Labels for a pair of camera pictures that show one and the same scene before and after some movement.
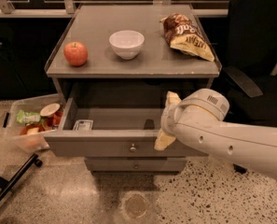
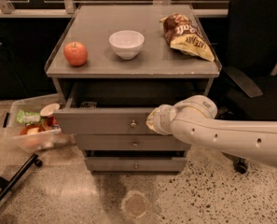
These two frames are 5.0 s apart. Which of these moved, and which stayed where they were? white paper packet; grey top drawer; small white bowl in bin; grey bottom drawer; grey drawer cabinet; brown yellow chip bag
Moved: grey top drawer; white paper packet
Stayed: grey bottom drawer; small white bowl in bin; grey drawer cabinet; brown yellow chip bag
